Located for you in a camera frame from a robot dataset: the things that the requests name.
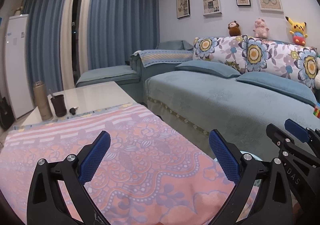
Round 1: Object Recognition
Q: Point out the teal sofa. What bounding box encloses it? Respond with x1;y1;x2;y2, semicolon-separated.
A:
76;41;319;160

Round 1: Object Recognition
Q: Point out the newspaper print canvas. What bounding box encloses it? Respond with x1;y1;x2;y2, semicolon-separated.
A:
203;0;222;16

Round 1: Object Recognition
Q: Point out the gold thermos flask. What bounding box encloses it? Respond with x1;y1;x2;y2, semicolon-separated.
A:
33;81;53;121

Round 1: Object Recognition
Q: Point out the pikachu plush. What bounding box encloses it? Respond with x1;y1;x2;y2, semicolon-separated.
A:
285;16;308;46

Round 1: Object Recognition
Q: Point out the teal pillow left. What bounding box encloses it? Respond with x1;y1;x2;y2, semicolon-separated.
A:
175;60;241;79

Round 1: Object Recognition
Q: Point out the teal pillow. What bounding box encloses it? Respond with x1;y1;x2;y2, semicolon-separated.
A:
235;72;317;106
175;60;241;79

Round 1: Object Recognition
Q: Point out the teal pillow right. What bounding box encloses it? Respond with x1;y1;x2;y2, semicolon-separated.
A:
235;72;317;106

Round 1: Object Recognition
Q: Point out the dark brown cup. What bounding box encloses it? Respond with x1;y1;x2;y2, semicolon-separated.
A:
50;94;67;118

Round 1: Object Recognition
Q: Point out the black car key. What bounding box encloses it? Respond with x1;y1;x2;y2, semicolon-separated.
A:
69;107;78;116

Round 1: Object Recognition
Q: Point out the floral cushion left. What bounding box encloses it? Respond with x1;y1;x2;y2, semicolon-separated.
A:
193;35;248;74

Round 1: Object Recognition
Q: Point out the floral cushion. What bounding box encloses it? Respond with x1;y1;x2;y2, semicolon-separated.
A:
193;35;248;74
242;36;319;90

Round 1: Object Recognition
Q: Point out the blue curtain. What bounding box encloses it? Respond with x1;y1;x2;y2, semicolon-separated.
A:
87;0;160;70
23;0;65;92

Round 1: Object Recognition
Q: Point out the blue curtain right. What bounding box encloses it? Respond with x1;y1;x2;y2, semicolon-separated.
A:
87;0;160;70

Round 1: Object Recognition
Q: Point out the brown monkey plush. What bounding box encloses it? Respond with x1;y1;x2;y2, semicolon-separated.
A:
228;21;241;36

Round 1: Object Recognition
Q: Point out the butterfly framed picture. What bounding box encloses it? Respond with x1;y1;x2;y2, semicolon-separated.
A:
258;0;283;12

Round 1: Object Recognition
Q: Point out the black framed picture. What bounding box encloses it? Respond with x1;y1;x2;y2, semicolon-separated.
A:
176;0;190;19

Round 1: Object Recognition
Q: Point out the floral cushion right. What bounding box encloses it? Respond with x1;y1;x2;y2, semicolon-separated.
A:
242;36;319;90

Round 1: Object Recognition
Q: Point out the pink floral tablecloth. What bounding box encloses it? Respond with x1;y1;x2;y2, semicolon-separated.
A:
1;104;234;224

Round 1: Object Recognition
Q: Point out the blue curtain left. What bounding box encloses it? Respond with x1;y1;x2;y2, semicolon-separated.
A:
23;0;65;92

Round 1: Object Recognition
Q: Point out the white refrigerator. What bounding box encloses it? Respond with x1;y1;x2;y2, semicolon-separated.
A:
4;15;34;119

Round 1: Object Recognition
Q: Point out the pink pig plush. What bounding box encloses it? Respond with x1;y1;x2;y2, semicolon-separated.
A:
253;18;270;38

